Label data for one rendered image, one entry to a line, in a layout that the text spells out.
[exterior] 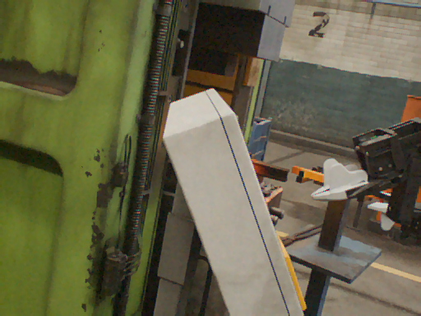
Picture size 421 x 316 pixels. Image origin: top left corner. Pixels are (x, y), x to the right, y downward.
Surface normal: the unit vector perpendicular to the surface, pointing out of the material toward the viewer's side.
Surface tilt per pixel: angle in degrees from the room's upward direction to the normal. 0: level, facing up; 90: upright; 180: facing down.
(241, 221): 90
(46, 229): 90
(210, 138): 90
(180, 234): 91
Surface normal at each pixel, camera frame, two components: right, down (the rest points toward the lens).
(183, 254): -0.39, 0.10
